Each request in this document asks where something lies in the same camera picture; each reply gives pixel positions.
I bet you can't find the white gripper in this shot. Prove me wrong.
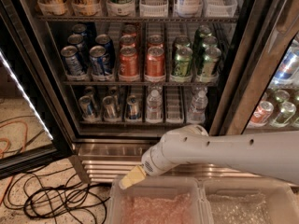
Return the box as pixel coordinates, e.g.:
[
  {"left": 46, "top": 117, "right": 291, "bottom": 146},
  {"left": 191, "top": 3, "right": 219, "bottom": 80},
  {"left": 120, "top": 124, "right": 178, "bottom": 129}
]
[{"left": 119, "top": 143, "right": 175, "bottom": 189}]

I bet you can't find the redbull can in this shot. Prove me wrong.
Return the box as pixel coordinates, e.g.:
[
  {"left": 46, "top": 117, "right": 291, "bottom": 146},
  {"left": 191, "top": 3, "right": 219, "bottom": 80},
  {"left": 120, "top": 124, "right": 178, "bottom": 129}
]
[
  {"left": 103, "top": 96, "right": 119, "bottom": 119},
  {"left": 78, "top": 95, "right": 97, "bottom": 119},
  {"left": 126, "top": 95, "right": 141, "bottom": 120}
]

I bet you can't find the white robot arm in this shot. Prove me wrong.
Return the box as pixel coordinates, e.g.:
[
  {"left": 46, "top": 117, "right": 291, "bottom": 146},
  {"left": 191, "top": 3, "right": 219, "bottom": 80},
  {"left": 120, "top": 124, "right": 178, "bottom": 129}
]
[{"left": 120, "top": 125, "right": 299, "bottom": 189}]

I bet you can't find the steel fridge base grille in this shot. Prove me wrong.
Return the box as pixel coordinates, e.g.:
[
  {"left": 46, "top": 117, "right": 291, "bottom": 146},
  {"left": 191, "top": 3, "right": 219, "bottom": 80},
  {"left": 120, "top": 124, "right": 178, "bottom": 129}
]
[{"left": 73, "top": 142, "right": 299, "bottom": 187}]

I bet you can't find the front left orange can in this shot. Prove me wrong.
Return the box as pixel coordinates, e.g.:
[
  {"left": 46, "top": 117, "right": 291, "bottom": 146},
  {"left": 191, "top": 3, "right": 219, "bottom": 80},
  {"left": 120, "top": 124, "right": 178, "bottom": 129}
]
[{"left": 120, "top": 46, "right": 138, "bottom": 77}]

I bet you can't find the orange can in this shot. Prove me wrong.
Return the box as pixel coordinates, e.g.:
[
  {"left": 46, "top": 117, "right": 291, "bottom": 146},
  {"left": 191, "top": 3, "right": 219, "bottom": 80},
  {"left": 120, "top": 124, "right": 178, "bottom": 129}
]
[
  {"left": 120, "top": 46, "right": 138, "bottom": 77},
  {"left": 146, "top": 46, "right": 164, "bottom": 77}
]

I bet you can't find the front right orange can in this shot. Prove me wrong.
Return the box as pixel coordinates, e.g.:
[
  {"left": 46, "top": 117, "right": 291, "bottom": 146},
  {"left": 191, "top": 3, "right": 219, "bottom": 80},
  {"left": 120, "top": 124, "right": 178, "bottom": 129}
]
[{"left": 146, "top": 46, "right": 164, "bottom": 77}]

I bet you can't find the open fridge door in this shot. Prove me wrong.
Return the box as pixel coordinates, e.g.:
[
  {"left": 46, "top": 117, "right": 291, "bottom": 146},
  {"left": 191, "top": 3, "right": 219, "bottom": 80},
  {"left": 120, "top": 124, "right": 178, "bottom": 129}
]
[{"left": 0, "top": 0, "right": 72, "bottom": 179}]

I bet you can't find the blue can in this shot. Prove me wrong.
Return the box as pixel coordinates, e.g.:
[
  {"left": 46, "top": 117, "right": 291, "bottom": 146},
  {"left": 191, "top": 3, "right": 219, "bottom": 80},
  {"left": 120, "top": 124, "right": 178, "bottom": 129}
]
[
  {"left": 61, "top": 46, "right": 86, "bottom": 77},
  {"left": 90, "top": 45, "right": 112, "bottom": 76}
]

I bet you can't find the front left green can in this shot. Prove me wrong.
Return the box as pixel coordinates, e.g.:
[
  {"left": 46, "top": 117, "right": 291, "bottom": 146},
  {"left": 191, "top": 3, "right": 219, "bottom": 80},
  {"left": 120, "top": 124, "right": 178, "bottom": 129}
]
[{"left": 172, "top": 47, "right": 192, "bottom": 77}]

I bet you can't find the green can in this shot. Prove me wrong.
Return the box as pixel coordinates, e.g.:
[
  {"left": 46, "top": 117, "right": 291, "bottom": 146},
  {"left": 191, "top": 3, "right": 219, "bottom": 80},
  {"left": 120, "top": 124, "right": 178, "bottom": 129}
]
[
  {"left": 197, "top": 47, "right": 221, "bottom": 77},
  {"left": 172, "top": 47, "right": 192, "bottom": 77}
]

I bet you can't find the front left blue can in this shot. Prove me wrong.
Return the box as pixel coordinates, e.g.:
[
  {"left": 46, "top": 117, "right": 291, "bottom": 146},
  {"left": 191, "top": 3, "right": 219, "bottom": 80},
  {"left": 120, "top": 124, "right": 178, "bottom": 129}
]
[{"left": 61, "top": 46, "right": 86, "bottom": 77}]

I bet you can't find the front right green can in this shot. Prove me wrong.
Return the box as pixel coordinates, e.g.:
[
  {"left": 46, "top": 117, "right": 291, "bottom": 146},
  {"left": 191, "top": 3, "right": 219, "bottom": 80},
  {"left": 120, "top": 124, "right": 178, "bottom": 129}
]
[{"left": 197, "top": 47, "right": 221, "bottom": 77}]

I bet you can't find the closed glass fridge door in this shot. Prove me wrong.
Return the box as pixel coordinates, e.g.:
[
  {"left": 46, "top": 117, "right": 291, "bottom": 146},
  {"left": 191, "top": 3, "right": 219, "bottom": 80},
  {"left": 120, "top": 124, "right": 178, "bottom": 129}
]
[{"left": 208, "top": 0, "right": 299, "bottom": 135}]

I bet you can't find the left clear plastic bin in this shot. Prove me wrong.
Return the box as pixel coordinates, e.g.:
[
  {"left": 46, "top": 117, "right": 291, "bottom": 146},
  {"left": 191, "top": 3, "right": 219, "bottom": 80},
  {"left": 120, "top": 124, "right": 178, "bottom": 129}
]
[{"left": 105, "top": 175, "right": 204, "bottom": 224}]

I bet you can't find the clear plastic bin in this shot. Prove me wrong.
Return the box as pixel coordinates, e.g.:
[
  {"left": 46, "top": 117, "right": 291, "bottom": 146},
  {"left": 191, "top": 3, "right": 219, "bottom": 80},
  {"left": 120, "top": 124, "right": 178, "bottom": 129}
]
[
  {"left": 202, "top": 178, "right": 299, "bottom": 224},
  {"left": 105, "top": 175, "right": 204, "bottom": 224}
]

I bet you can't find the left water bottle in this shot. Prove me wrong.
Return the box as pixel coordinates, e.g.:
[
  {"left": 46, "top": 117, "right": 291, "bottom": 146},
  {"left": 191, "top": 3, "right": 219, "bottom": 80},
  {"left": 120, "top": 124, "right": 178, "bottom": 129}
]
[{"left": 146, "top": 90, "right": 163, "bottom": 123}]

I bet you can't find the water bottle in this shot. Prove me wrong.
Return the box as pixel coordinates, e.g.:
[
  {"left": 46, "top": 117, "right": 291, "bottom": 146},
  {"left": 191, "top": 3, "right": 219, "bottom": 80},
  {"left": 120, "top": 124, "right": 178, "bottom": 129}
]
[
  {"left": 146, "top": 90, "right": 163, "bottom": 123},
  {"left": 188, "top": 91, "right": 208, "bottom": 123}
]

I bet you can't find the right water bottle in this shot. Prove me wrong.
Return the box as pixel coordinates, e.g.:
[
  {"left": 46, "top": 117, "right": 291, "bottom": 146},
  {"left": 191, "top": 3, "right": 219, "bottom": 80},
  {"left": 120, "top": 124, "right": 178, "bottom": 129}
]
[{"left": 188, "top": 91, "right": 208, "bottom": 123}]

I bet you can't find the right clear plastic bin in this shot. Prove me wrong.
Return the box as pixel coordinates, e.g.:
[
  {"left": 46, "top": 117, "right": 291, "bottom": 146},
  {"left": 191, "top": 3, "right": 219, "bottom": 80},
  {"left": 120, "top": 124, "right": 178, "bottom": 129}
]
[{"left": 202, "top": 178, "right": 299, "bottom": 224}]

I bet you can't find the black cable on floor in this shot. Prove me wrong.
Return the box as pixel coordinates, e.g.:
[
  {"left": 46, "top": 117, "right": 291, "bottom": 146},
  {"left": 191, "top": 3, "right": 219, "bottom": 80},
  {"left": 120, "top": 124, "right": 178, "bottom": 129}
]
[{"left": 3, "top": 159, "right": 111, "bottom": 224}]

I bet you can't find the orange cable on floor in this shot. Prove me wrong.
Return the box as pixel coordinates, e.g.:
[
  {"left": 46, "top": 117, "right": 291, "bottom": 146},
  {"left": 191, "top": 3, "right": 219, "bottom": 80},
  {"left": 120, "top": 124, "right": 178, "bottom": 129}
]
[{"left": 0, "top": 119, "right": 30, "bottom": 203}]

